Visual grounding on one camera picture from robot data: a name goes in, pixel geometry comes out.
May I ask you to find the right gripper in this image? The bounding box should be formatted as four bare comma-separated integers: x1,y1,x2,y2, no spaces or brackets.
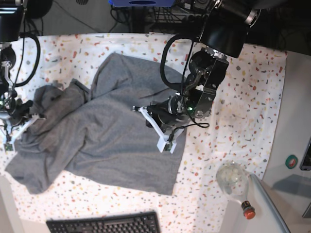
8,99,33,126

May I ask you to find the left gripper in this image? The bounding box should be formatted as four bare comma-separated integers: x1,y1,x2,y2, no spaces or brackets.
146,96,192,133

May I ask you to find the grey t-shirt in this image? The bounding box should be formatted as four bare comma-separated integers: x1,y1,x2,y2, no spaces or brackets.
5,53,186,195

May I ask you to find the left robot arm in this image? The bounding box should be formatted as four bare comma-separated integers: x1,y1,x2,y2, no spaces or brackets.
146,0,260,132

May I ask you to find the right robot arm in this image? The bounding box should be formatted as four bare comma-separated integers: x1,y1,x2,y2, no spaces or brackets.
0,0,41,127

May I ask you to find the clear bottle with orange cap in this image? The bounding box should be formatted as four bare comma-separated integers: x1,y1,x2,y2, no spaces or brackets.
216,161,256,220

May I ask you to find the black keyboard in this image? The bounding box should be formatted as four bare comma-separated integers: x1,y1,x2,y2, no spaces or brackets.
46,212,161,233

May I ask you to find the blue box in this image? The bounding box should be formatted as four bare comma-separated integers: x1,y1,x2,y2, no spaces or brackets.
108,0,175,7

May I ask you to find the green tape roll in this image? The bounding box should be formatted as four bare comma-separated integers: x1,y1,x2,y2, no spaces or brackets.
285,155,298,169

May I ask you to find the smartphone at right edge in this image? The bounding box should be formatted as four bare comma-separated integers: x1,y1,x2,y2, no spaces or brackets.
299,139,311,171

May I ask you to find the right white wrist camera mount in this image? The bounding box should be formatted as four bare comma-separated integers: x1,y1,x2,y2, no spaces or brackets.
0,114,46,152

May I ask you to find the black cable bundle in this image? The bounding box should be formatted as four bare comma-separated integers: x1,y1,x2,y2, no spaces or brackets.
145,6,202,25

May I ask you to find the grey metal rail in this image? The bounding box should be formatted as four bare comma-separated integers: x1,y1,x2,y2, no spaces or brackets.
246,175,290,233

